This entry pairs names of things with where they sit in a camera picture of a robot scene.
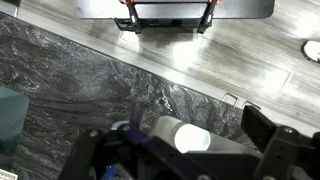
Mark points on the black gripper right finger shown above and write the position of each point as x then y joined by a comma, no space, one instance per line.
280,150

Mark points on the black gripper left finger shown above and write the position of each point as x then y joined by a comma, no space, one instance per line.
86,156

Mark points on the teal box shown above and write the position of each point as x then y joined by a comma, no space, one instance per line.
12,121

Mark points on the white label strip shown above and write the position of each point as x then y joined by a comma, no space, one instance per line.
6,175

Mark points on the white shoe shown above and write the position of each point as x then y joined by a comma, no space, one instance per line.
313,50

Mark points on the black orange bar clamp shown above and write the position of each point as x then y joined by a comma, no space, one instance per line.
207,18
134,18

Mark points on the black robot cart platform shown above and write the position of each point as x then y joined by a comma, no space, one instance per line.
233,10

